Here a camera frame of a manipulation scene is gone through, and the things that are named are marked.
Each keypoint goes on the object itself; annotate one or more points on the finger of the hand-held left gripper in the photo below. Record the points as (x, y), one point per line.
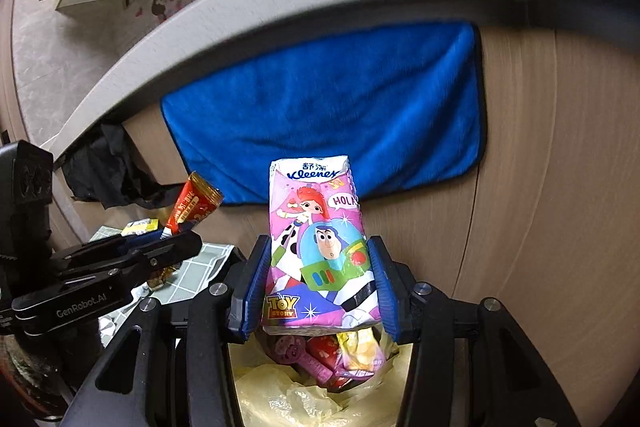
(115, 274)
(170, 247)

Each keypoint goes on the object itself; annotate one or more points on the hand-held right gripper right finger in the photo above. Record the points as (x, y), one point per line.
(387, 292)

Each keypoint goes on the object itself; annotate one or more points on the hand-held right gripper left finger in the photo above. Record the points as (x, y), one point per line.
(252, 292)

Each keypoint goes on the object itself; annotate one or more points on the red snack wrapper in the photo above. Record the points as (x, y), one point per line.
(192, 202)

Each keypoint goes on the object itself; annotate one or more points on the cartoon print tissue packet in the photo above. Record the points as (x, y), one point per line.
(320, 247)

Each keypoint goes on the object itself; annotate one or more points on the bin with yellow plastic bag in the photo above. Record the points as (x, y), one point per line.
(280, 402)

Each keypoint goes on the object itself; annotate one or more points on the green grid tablecloth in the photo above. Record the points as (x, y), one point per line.
(197, 264)

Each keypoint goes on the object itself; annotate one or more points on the yellow blue small packet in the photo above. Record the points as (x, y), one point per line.
(140, 227)

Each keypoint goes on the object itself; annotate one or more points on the yellow snack packet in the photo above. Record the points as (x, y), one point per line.
(360, 352)

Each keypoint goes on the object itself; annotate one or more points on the purple round wrapper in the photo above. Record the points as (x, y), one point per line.
(289, 348)

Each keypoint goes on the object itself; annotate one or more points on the black fabric bag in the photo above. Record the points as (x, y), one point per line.
(107, 167)

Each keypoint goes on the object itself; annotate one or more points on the red candy wrapper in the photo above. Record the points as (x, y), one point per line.
(320, 359)

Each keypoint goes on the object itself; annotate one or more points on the blue towel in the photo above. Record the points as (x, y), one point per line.
(325, 107)

